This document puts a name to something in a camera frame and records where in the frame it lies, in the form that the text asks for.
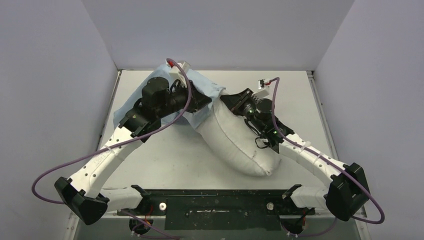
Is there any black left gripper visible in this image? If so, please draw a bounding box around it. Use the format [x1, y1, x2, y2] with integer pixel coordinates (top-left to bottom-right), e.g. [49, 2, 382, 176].
[156, 80, 212, 120]

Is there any light blue pillowcase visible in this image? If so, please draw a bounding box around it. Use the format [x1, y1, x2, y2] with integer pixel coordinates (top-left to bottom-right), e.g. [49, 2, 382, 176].
[113, 64, 225, 130]

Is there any white pillow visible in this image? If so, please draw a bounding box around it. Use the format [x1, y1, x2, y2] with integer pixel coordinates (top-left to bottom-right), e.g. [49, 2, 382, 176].
[195, 99, 281, 177]

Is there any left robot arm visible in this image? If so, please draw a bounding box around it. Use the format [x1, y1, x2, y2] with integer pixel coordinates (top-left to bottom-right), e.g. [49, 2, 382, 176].
[54, 77, 212, 225]

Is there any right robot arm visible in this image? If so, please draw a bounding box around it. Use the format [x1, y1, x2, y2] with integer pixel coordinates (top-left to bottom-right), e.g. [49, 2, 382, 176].
[219, 88, 369, 222]

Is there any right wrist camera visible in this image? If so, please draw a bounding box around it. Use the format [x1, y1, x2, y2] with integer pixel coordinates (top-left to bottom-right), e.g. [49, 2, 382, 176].
[252, 78, 271, 100]

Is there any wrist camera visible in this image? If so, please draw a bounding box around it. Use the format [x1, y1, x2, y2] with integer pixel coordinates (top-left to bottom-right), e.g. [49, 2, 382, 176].
[166, 60, 191, 81]
[252, 78, 271, 100]

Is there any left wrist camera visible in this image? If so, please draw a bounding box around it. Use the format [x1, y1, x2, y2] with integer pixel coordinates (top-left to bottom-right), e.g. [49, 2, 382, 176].
[166, 60, 191, 81]

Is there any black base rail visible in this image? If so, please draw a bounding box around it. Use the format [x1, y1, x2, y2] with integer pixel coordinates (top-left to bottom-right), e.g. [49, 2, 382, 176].
[127, 189, 316, 231]

